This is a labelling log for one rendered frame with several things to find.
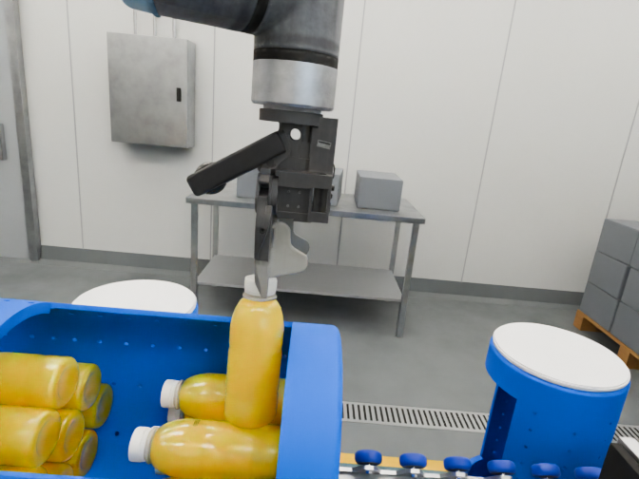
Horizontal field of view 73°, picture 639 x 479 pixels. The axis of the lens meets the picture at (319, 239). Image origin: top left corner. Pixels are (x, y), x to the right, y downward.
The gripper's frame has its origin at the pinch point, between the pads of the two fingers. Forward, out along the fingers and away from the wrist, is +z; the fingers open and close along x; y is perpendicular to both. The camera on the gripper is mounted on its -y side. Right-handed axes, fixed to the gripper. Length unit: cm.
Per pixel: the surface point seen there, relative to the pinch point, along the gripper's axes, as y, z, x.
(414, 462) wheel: 25.7, 32.4, 8.7
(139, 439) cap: -12.5, 19.2, -6.2
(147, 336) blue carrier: -18.6, 16.3, 12.5
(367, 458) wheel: 18.1, 32.4, 8.7
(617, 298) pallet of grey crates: 233, 84, 243
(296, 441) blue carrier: 6.0, 12.9, -11.6
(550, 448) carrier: 59, 41, 26
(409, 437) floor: 65, 128, 132
